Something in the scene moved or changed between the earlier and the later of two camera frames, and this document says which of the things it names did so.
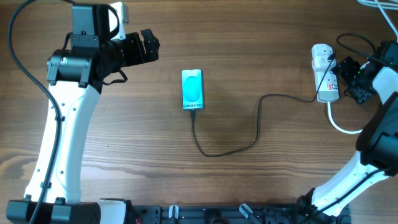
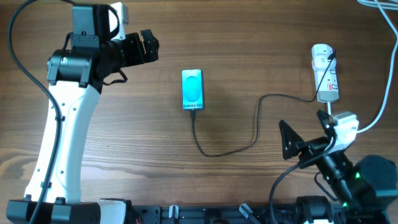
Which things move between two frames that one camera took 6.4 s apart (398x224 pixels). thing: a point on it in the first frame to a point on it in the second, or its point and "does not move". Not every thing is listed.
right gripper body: x=356 y=84 to x=313 y=149
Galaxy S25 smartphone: x=192 y=89 does not move
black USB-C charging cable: x=258 y=107 does not move
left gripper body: x=131 y=51 does not move
